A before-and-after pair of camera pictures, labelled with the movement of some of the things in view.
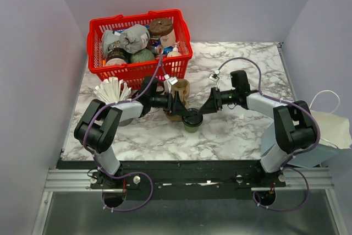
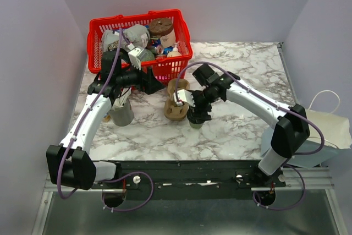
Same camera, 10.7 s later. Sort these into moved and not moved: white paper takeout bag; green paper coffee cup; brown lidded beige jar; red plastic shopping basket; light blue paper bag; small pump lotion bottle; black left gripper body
Moved: green paper coffee cup; black left gripper body
Not moved: white paper takeout bag; red plastic shopping basket; small pump lotion bottle; brown lidded beige jar; light blue paper bag
